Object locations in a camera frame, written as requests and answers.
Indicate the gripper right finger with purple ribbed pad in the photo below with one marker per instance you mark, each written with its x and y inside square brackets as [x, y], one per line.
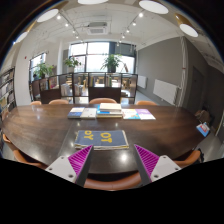
[153, 167]

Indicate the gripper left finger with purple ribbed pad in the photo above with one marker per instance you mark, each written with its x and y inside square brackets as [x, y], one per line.
[73, 168]

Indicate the folded navy towel, yellow letters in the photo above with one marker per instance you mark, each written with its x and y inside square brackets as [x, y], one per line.
[102, 140]

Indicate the near orange chair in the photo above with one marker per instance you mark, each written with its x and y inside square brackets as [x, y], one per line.
[122, 184]

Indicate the orange chair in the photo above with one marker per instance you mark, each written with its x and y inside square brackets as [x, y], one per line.
[122, 184]
[58, 101]
[36, 103]
[191, 158]
[22, 157]
[146, 103]
[102, 100]

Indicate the orange chair at right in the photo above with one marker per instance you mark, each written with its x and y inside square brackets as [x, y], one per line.
[191, 158]

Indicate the orange chair at left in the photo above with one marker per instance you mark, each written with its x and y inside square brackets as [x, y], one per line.
[22, 157]

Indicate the purple and white magazine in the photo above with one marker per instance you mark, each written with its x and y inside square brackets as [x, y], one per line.
[145, 114]

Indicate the dark blue book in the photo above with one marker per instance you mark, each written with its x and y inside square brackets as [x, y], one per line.
[75, 112]

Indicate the white book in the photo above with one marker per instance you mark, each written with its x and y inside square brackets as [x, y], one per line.
[89, 113]

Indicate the light blue magazine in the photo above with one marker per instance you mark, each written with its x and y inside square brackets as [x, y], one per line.
[130, 114]

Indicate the blue and red box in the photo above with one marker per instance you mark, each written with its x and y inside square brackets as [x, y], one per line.
[203, 129]

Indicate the far orange chair right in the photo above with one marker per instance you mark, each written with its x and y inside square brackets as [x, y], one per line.
[146, 103]

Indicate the stack of books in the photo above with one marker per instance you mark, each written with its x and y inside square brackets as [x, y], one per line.
[109, 110]

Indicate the far orange chair left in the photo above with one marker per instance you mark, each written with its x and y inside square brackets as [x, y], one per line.
[58, 101]

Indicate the far orange chair centre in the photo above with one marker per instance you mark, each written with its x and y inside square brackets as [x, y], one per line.
[102, 100]

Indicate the far orange chair leftmost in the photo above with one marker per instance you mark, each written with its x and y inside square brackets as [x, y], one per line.
[36, 103]

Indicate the open shelf room divider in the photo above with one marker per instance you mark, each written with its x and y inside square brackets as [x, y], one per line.
[82, 87]

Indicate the potted plant far left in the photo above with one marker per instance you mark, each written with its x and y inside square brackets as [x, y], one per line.
[42, 70]

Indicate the potted plant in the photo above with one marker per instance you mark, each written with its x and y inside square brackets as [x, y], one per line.
[111, 62]
[42, 70]
[71, 63]

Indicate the potted plant middle left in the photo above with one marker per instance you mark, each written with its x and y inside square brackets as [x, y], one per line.
[71, 63]

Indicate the potted plant centre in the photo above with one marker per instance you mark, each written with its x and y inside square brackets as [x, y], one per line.
[111, 62]

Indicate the ceiling air conditioner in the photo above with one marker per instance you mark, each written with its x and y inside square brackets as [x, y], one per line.
[97, 28]

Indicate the white wall radiator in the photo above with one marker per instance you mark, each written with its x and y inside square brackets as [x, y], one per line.
[166, 91]

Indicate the bookshelf at left wall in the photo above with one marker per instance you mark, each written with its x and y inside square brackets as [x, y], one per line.
[7, 94]

